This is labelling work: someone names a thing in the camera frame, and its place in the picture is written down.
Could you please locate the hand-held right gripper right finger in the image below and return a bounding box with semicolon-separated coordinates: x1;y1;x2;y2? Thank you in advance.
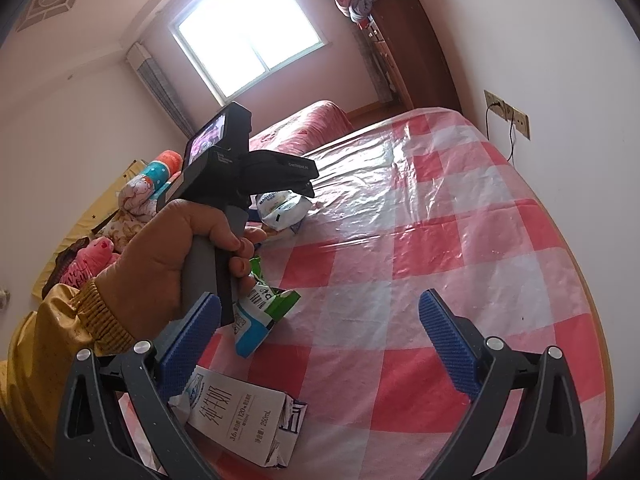
419;289;586;480

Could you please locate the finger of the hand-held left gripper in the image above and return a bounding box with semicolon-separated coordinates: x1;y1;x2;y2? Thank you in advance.
267;179;316;200

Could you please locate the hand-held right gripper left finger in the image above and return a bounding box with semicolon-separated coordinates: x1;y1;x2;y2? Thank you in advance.
54;291;223;480

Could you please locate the white wet wipes packet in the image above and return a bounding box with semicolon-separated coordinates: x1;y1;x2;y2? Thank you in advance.
248;190;312;233

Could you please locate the green blue white packet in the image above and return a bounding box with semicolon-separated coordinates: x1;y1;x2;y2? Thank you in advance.
231;256;302;359

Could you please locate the white milk carton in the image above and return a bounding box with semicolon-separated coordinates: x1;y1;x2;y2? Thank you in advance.
166;364;308;480

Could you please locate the person's left forearm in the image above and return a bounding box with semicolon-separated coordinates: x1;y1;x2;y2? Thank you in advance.
0;276;137;471

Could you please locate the person's left hand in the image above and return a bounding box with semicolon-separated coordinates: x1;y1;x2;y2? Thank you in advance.
97;200;268;342

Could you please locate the orange teal bolster pillow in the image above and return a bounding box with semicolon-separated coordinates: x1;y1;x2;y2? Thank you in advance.
144;149;182;187

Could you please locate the bed with pink sheet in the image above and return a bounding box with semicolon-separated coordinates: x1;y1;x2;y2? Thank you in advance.
248;100;353;158

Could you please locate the floral folded quilt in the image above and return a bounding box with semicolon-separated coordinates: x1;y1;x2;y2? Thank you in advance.
117;174;168;223

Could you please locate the pink white checked tablecloth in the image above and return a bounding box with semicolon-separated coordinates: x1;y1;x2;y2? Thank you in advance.
115;106;613;480

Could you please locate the beige floral pillow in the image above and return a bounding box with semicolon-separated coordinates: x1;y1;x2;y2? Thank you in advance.
97;210;146;253

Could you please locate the window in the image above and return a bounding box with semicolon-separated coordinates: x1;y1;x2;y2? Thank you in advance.
169;0;333;106

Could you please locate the yellow headboard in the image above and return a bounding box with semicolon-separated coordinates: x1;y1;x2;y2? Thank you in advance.
30;160;146;301

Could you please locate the dark brown blanket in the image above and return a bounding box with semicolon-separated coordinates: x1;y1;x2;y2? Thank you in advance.
42;247;76;296

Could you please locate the brown wooden wardrobe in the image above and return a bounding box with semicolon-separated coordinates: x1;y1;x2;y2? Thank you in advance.
357;0;463;113

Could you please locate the black power cable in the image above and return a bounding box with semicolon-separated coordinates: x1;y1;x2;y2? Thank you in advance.
485;101;517;163

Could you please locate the brass wall outlet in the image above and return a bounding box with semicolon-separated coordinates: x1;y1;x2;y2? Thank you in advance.
484;89;531;140

